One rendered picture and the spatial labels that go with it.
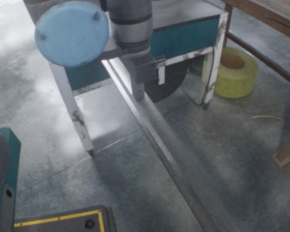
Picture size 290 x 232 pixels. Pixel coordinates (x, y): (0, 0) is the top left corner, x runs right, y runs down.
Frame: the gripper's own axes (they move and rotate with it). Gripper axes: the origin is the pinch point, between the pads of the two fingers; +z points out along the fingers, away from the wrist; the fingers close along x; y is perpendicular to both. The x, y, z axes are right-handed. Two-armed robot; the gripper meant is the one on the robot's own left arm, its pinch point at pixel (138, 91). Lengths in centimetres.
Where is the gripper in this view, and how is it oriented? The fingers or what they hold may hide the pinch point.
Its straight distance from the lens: 60.6
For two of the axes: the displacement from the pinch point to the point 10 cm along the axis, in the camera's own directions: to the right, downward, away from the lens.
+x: -4.3, -6.4, 6.3
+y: 9.0, -3.4, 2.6
